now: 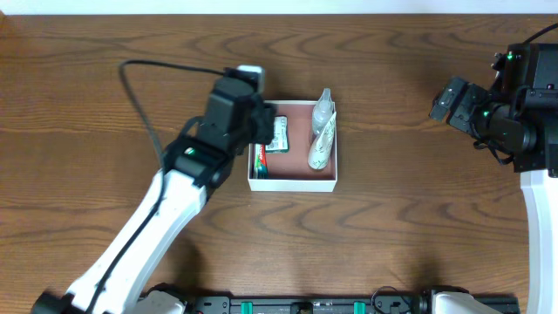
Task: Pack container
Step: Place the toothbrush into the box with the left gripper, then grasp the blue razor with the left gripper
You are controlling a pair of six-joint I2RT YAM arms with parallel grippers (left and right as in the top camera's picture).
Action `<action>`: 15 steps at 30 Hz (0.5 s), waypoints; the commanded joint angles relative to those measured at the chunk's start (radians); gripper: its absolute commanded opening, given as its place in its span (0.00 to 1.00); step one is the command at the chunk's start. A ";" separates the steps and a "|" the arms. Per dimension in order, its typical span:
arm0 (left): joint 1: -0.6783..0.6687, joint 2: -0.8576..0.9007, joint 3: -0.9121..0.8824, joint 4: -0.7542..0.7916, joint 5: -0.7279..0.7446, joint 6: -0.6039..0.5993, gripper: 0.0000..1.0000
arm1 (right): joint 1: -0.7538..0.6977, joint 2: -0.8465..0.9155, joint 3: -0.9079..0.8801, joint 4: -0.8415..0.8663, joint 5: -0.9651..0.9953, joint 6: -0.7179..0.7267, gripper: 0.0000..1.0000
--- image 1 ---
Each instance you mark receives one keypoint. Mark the teal toothpaste tube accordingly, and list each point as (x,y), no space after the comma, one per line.
(263,174)

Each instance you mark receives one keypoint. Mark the white tube gold cap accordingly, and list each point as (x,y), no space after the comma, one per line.
(320,150)

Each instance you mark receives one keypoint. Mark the green white soap bar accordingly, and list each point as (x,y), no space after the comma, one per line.
(280,142)

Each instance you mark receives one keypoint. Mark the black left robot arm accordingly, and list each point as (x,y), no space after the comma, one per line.
(195,165)

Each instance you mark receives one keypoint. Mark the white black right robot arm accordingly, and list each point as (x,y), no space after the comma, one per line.
(538,174)

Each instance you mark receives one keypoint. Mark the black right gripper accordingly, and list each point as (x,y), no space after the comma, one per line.
(450,102)

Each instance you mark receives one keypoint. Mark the green white toothbrush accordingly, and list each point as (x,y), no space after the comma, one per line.
(256,161)

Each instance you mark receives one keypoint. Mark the blue liquid clear bottle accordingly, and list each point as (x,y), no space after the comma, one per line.
(322,112)

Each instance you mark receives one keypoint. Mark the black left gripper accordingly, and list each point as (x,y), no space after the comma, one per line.
(265,124)

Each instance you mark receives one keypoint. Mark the white box pink interior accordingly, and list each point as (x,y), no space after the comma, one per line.
(290,172)

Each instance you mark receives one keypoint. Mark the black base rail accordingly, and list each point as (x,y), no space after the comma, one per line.
(165,298)

